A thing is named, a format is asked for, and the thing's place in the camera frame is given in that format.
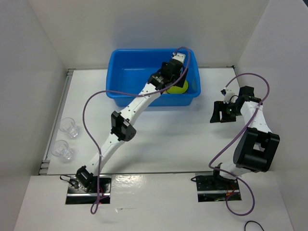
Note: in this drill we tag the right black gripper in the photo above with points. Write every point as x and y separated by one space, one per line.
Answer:
215 118

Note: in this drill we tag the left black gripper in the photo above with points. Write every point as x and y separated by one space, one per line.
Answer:
180 83

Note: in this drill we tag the green plastic plate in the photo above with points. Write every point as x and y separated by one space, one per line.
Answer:
178 90

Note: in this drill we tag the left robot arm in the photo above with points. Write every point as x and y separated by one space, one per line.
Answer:
122 129

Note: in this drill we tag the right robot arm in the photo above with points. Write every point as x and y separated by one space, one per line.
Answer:
257 146

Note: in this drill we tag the blue plastic bin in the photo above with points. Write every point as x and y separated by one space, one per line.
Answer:
129 70

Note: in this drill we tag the clear glass cup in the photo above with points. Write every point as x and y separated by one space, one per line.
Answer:
61 149
69 127

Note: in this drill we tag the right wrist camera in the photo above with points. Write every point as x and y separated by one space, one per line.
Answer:
228 95

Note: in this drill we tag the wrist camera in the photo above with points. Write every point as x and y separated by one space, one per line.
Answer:
180 57
228 95

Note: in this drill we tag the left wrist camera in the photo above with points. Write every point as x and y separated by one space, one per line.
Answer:
180 57

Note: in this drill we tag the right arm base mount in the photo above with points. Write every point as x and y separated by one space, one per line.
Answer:
215 189

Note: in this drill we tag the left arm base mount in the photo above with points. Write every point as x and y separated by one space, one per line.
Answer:
79 195

